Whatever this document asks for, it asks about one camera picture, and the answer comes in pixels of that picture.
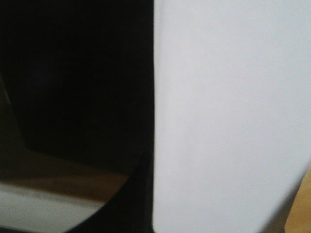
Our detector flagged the white paper sheets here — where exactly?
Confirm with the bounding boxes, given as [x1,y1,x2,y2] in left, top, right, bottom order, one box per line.
[152,0,311,233]

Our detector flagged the black monitor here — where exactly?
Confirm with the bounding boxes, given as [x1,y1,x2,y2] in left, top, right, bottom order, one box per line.
[0,0,155,158]

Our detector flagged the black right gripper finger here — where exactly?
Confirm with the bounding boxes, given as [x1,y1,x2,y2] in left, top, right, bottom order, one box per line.
[68,153,154,233]

